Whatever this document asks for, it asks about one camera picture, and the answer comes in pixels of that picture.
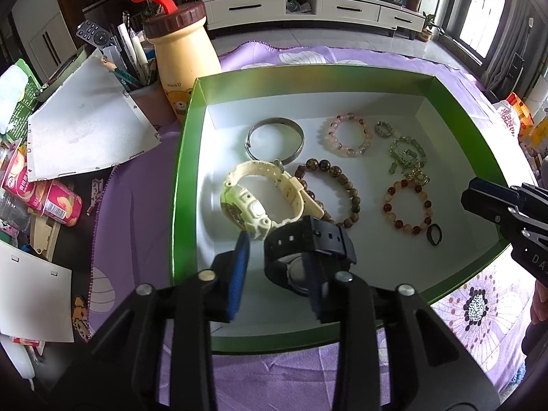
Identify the white paper sheet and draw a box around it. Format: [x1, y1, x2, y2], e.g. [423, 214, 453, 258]
[26, 55, 161, 180]

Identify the silver bangle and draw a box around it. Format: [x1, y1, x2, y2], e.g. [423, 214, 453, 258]
[245, 117, 306, 165]

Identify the black wristwatch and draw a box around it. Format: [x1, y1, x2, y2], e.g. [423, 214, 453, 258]
[263, 216, 357, 297]

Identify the amber red bead bracelet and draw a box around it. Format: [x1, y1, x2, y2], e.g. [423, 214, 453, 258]
[383, 180, 433, 234]

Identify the pale green bead bracelet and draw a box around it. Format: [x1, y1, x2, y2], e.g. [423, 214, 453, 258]
[387, 136, 430, 187]

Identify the pen holder cup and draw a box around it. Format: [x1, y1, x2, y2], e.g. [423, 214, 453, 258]
[128, 81, 177, 126]

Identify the white card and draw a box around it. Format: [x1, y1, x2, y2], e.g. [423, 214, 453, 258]
[0, 240, 75, 343]

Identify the small potted plant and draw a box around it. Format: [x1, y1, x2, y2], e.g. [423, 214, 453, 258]
[420, 13, 441, 42]

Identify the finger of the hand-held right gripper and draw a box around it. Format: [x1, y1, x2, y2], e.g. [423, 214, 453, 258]
[468, 177, 548, 213]
[461, 188, 520, 228]

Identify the grey remote control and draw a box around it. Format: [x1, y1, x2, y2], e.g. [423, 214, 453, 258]
[76, 20, 114, 48]

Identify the pink yogurt cup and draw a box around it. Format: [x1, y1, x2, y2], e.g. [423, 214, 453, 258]
[4, 150, 43, 210]

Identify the green cardboard box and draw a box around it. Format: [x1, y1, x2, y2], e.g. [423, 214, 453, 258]
[170, 64, 512, 355]

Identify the grey curtain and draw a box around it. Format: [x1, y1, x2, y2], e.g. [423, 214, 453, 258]
[482, 0, 548, 90]

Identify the green pencil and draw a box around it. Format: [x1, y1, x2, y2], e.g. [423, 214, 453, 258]
[99, 57, 142, 88]

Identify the yellow carton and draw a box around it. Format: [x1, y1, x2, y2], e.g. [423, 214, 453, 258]
[509, 93, 536, 129]

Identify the white tv cabinet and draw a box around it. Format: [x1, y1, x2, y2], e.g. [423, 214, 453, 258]
[201, 0, 426, 39]

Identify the white pen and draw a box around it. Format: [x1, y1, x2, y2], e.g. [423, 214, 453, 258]
[131, 38, 149, 85]

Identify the pink bead bracelet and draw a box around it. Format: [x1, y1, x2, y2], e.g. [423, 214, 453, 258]
[317, 112, 373, 157]

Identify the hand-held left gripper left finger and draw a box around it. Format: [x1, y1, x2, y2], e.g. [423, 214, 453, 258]
[51, 232, 252, 411]

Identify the white red printed plastic bag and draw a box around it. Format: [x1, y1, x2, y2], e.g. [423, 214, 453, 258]
[492, 98, 521, 136]

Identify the person's right hand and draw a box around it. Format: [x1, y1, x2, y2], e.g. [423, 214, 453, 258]
[531, 282, 548, 325]

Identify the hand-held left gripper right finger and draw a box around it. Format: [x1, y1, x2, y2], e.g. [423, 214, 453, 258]
[308, 270, 502, 411]

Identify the wooden piece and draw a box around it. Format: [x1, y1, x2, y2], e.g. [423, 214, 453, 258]
[29, 216, 61, 262]

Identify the green snack packet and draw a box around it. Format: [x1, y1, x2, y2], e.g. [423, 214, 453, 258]
[0, 59, 43, 138]

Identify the purple floral cloth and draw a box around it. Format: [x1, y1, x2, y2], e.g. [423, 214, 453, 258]
[88, 40, 544, 411]

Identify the pink drink can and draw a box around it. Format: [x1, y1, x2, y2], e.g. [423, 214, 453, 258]
[43, 180, 83, 227]

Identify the barred window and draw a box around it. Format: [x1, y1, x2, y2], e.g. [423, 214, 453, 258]
[458, 0, 514, 56]

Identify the cream wristwatch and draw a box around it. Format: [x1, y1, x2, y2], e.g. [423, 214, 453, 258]
[220, 160, 326, 240]

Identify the brown wooden bead bracelet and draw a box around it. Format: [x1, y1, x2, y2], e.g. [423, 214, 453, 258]
[295, 158, 361, 228]

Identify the cream bottle brown cap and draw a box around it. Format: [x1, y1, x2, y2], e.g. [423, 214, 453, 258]
[129, 0, 222, 123]

